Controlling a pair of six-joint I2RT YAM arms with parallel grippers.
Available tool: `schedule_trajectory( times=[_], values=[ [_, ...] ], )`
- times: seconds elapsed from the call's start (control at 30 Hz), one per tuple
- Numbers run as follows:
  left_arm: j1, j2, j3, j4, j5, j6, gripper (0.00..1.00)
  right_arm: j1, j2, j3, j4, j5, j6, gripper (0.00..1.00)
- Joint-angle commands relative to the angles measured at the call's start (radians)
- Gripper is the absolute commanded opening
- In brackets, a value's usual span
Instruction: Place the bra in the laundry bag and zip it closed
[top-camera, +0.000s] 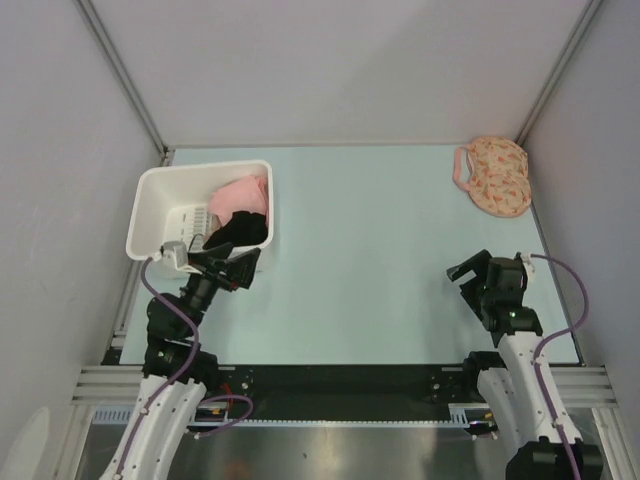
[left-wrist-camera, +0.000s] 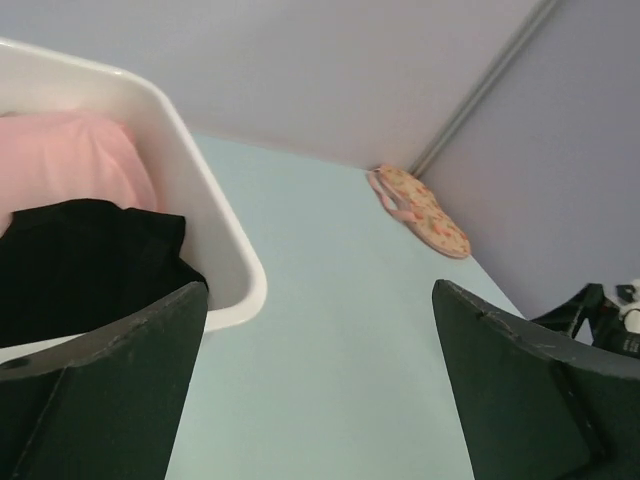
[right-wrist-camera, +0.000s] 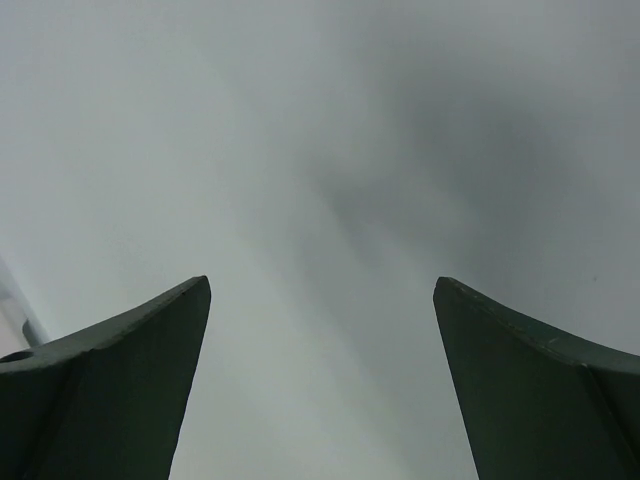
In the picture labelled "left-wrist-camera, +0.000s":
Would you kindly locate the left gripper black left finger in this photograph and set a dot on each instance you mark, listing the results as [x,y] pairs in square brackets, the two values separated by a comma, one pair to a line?
[106,404]

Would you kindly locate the black cloth garment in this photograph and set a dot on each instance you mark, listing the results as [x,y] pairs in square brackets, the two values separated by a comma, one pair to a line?
[75,266]

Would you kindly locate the pink cloth garment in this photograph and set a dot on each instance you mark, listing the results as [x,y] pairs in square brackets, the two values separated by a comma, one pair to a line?
[48,158]

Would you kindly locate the floral mesh laundry bag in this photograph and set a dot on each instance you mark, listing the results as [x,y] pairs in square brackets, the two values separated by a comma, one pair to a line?
[411,203]

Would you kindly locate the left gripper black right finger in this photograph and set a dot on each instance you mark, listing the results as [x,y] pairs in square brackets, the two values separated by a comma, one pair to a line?
[533,403]

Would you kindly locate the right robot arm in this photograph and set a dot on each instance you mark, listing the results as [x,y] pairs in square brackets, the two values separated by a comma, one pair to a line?
[613,323]

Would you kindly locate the white plastic bin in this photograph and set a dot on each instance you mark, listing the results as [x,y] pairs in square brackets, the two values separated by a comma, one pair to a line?
[36,79]

